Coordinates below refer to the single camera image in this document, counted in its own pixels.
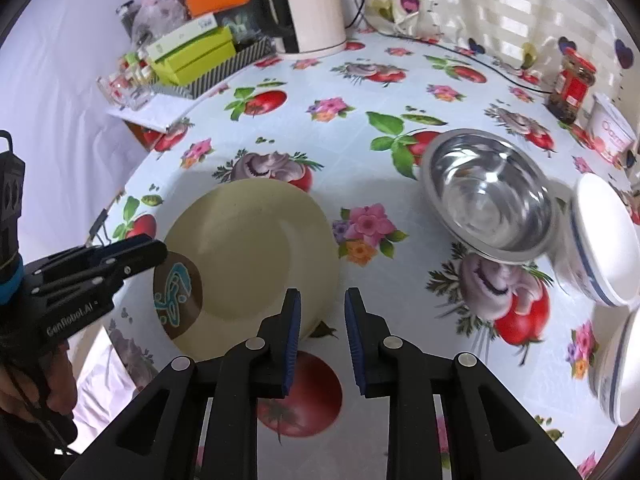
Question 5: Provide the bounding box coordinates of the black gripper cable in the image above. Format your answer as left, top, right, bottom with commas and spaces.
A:
5, 360, 81, 456

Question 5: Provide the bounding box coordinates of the person's left hand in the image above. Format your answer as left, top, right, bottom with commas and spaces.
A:
0, 345, 79, 427

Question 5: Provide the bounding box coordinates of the black power cord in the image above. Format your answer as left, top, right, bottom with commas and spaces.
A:
347, 0, 557, 95

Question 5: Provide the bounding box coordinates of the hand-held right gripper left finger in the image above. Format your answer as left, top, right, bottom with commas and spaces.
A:
60, 288, 303, 480

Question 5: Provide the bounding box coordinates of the stainless steel bowl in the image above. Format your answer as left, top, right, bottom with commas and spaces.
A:
419, 129, 561, 265

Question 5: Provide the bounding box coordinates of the beige plate with blue emblem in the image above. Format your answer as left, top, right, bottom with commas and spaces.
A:
152, 180, 341, 363

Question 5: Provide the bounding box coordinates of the white electric kettle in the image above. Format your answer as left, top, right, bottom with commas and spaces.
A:
243, 0, 348, 56

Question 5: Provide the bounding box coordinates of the red label sauce jar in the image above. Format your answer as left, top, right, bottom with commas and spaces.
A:
547, 47, 598, 126

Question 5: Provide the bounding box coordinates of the white paper sheet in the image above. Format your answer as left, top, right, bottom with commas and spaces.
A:
105, 95, 196, 133

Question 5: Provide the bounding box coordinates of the white and green box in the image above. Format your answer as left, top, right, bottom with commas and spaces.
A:
145, 12, 218, 61

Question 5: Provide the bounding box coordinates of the clear plastic bag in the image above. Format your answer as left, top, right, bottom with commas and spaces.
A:
130, 0, 188, 46

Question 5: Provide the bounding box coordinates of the heart print curtain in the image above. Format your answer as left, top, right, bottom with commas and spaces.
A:
350, 0, 640, 111

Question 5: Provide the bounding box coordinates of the white kettle base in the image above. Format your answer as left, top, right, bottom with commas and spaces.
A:
275, 40, 348, 59

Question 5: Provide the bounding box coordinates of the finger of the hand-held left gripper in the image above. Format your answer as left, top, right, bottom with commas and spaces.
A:
30, 240, 169, 307
25, 234, 156, 281

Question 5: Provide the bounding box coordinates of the clear glass cup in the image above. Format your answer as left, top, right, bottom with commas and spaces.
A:
97, 52, 156, 111

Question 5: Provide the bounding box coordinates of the dark patterned box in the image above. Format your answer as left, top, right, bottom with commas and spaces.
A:
220, 7, 261, 43

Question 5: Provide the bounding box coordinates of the white bowl with blue stripe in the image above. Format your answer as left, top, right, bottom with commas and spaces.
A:
552, 172, 640, 308
589, 310, 640, 427

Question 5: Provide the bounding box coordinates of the black and white striped tray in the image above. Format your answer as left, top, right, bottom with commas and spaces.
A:
150, 37, 276, 101

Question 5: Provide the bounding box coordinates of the white yogurt cup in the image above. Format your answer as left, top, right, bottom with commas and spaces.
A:
585, 92, 639, 166

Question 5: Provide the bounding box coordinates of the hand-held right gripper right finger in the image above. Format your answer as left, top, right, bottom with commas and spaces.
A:
344, 287, 583, 480

